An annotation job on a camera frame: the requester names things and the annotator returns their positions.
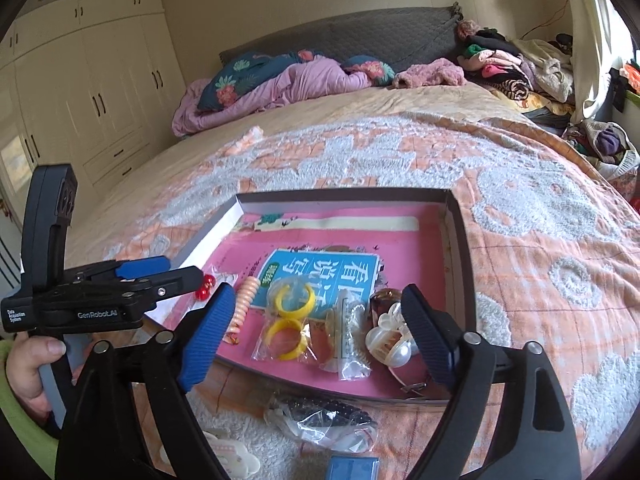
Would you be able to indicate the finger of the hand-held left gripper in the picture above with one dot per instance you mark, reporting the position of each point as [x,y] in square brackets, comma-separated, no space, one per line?
[142,266]
[175,282]

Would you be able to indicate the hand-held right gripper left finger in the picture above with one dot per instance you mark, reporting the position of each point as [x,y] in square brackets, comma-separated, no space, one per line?
[210,335]

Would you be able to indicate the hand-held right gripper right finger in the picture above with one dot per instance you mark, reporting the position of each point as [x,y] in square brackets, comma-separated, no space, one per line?
[425,335]

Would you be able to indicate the bagged red cherry earrings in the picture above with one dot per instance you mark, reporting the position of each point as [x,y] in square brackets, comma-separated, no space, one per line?
[204,292]

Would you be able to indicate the cream pearl claw clip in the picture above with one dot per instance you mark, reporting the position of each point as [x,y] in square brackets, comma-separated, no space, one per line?
[387,342]

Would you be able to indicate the clear bag with rhinestone clip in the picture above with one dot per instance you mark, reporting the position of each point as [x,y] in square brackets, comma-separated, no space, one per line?
[350,345]

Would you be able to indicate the dark cardboard box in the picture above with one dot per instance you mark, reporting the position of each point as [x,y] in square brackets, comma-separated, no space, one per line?
[462,260]

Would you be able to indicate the bagged yellow bangles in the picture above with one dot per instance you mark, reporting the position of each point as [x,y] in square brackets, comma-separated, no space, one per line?
[295,310]

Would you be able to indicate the person's left hand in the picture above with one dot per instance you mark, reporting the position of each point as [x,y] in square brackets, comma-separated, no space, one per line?
[25,360]

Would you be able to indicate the pink book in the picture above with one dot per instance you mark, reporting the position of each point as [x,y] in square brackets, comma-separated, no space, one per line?
[400,245]

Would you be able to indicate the white floral hair clip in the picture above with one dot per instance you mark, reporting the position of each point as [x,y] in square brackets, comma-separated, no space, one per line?
[230,455]

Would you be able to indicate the black hair clip in bag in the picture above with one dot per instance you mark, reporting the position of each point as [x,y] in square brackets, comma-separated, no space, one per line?
[325,417]

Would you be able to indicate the small blue box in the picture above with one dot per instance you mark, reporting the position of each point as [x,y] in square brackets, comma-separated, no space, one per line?
[352,467]

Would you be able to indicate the cream wardrobe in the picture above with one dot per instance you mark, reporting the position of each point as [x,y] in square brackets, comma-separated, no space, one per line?
[100,85]

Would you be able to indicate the large dark floral pillow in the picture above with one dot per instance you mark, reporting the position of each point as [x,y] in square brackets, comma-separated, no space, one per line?
[235,80]

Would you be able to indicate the pink crumpled blanket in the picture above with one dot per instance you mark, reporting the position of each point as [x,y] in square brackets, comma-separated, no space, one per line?
[300,80]

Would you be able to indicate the beige bed sheet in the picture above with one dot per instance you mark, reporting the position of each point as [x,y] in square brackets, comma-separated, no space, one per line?
[350,105]

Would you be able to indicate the pink fuzzy garment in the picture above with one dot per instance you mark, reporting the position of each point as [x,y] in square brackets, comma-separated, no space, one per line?
[430,75]

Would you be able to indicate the bag of clothes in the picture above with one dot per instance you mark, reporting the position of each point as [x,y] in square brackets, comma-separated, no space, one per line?
[605,145]

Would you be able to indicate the small dark floral pillow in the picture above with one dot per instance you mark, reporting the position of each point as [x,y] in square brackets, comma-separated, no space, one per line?
[375,70]

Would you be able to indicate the pile of folded clothes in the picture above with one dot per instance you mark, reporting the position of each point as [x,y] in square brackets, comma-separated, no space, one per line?
[510,65]

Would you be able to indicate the grey quilted headboard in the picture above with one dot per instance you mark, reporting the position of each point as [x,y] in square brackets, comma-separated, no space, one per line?
[375,35]

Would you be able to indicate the colourful clothes heap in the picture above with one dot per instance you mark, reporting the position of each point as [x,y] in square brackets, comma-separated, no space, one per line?
[631,77]

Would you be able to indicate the cream curtain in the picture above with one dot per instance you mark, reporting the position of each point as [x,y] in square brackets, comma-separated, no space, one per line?
[595,50]

